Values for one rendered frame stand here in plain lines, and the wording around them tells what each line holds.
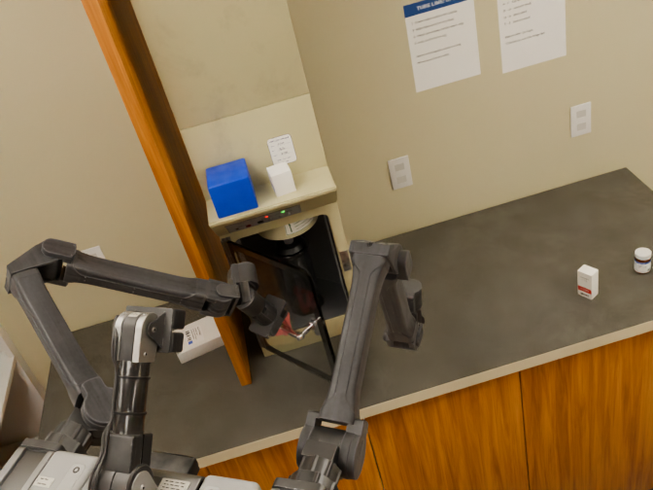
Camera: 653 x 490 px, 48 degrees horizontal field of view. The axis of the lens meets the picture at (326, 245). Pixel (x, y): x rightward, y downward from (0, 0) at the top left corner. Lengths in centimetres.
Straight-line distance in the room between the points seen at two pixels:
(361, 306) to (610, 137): 158
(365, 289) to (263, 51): 66
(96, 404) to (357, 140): 125
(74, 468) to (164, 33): 92
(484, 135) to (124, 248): 123
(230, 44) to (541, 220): 126
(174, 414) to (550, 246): 125
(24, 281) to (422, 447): 121
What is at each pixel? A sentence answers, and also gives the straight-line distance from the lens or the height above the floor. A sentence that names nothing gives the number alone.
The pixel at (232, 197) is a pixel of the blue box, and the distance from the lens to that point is 174.
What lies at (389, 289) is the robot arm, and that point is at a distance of 148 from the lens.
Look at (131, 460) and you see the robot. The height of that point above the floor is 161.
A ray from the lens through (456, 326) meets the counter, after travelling 215.
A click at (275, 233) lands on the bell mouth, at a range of 197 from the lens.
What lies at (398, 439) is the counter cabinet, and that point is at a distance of 216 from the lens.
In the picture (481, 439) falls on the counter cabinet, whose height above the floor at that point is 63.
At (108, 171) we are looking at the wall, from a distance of 232.
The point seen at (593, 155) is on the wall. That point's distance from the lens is 270.
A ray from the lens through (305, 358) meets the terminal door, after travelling 200.
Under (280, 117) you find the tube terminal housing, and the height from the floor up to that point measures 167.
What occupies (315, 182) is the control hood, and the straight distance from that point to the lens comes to 180.
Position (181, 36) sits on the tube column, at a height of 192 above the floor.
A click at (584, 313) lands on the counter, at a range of 217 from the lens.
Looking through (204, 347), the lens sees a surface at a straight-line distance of 228.
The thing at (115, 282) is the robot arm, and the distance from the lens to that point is 167.
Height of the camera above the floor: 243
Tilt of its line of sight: 36 degrees down
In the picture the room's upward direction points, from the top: 15 degrees counter-clockwise
